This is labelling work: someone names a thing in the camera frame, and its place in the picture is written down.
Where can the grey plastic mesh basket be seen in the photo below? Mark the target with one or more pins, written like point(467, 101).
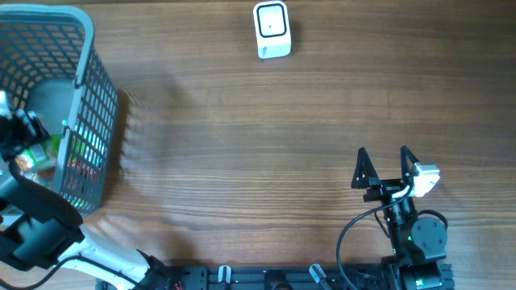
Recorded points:
point(49, 65)

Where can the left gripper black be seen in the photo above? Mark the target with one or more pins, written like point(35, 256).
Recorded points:
point(20, 131)

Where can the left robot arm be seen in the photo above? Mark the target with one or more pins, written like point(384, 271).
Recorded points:
point(50, 233)

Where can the white barcode scanner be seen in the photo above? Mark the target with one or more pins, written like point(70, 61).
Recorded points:
point(273, 34)

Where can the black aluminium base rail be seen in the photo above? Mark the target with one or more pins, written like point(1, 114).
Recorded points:
point(362, 276)

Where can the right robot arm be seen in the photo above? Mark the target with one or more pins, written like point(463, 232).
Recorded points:
point(418, 238)

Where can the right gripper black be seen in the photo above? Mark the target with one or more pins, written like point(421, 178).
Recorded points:
point(386, 188)

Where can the green gummy candy bag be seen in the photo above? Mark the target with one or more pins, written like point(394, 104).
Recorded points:
point(38, 159)

